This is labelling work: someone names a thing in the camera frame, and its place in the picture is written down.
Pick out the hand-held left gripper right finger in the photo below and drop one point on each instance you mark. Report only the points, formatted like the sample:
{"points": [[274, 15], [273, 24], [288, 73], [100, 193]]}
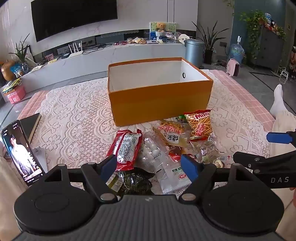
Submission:
{"points": [[188, 168]]}

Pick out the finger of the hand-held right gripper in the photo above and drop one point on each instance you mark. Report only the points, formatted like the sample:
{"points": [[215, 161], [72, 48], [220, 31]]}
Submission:
{"points": [[252, 160], [277, 138]]}

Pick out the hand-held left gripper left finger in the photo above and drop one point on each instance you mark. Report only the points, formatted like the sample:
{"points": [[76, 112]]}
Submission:
{"points": [[108, 165]]}

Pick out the small red packet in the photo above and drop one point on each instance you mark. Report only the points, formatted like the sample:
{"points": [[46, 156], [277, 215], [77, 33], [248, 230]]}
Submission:
{"points": [[175, 157]]}

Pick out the clear packet with red label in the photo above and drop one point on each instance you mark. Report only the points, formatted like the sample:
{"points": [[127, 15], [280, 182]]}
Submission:
{"points": [[171, 176]]}

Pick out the clear bag of small candies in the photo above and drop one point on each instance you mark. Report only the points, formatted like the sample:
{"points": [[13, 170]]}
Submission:
{"points": [[208, 150]]}

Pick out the dark green vacuum packet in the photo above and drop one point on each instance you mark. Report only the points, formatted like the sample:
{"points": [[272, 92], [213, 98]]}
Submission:
{"points": [[136, 183]]}

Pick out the yellow snack packet red print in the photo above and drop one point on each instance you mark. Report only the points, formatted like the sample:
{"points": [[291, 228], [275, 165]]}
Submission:
{"points": [[173, 134]]}

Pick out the orange stick snack packet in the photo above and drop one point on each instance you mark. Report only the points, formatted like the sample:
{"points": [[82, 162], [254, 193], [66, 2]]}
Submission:
{"points": [[198, 125]]}

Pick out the orange cardboard box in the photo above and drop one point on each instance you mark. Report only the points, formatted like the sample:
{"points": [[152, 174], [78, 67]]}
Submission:
{"points": [[161, 104]]}

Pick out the pile of bagged snacks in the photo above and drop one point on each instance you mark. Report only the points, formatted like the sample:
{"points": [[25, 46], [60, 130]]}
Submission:
{"points": [[136, 40]]}

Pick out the person's beige trousered leg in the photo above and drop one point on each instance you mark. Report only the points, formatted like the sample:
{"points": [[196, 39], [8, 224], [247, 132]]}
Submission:
{"points": [[283, 125]]}

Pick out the white sock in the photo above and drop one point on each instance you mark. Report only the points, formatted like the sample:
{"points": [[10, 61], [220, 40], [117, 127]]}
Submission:
{"points": [[277, 102]]}

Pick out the pink checkered table cover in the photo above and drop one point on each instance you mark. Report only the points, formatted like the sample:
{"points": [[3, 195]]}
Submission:
{"points": [[242, 97]]}

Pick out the white lace tablecloth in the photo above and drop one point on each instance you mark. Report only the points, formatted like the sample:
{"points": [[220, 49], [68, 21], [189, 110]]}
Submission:
{"points": [[76, 115]]}

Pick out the pink space heater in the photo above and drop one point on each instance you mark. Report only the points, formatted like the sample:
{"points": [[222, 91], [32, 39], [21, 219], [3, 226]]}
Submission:
{"points": [[233, 67]]}

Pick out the black book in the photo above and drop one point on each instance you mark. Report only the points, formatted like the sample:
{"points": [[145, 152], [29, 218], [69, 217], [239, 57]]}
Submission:
{"points": [[30, 125]]}

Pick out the black smartphone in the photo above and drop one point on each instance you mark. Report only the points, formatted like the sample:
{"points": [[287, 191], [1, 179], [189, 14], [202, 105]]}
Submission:
{"points": [[20, 153]]}

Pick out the dark grey cabinet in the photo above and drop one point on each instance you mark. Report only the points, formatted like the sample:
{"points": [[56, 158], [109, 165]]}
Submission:
{"points": [[271, 48]]}

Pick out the blue water jug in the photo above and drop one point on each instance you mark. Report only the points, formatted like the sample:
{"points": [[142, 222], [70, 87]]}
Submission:
{"points": [[237, 51]]}

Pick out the long-leaf plant in black pot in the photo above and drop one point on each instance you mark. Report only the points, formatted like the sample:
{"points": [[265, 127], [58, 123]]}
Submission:
{"points": [[208, 56]]}

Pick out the white marble television console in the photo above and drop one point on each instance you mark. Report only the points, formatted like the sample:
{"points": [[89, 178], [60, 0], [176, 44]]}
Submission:
{"points": [[115, 53]]}

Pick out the row of bottles on cabinet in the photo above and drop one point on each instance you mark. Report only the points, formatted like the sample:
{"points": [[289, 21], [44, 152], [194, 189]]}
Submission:
{"points": [[272, 24]]}

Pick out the grey metal trash can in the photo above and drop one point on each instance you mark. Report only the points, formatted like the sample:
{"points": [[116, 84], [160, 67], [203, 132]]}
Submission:
{"points": [[194, 54]]}

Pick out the trailing green pothos plant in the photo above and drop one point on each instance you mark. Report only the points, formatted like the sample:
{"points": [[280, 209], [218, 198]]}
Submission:
{"points": [[253, 25]]}

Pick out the white router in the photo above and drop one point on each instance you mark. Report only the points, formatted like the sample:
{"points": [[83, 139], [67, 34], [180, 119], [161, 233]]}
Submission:
{"points": [[76, 53]]}

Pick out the pink box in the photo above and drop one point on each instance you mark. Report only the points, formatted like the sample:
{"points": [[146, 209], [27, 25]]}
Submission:
{"points": [[16, 95]]}

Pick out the small black device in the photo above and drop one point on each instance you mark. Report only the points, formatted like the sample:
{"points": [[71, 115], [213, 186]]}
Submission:
{"points": [[65, 56]]}

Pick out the pink printed card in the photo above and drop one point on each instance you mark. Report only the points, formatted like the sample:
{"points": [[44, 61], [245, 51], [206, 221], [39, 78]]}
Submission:
{"points": [[49, 58]]}

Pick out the stack of papers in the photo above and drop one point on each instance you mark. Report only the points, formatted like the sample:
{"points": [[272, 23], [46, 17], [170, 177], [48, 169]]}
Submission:
{"points": [[11, 85]]}

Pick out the leafy plant in glass vase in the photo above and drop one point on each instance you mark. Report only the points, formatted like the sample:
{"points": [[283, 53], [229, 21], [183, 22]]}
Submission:
{"points": [[23, 67]]}

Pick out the small kitchen scale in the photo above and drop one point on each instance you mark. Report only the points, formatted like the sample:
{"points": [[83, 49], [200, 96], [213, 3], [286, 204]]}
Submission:
{"points": [[152, 42]]}

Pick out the blue printed bag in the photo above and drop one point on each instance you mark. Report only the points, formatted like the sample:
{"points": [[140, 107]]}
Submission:
{"points": [[16, 69]]}

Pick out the white jar blue label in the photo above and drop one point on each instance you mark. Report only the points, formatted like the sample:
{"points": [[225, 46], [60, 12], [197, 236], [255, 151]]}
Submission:
{"points": [[161, 37]]}

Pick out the golden gourd vase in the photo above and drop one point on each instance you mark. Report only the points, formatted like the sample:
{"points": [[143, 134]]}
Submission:
{"points": [[8, 71]]}

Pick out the brown teddy bear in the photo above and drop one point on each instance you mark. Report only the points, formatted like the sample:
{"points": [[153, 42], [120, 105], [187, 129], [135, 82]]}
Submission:
{"points": [[160, 26]]}

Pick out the black curved television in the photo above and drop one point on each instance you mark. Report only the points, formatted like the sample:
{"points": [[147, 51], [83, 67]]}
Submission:
{"points": [[74, 16]]}

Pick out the wall outlet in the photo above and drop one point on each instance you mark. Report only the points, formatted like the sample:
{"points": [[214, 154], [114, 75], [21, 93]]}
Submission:
{"points": [[223, 44]]}

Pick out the hanging wall vine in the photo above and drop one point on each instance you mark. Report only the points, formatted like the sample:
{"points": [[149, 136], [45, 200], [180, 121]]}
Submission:
{"points": [[229, 3]]}

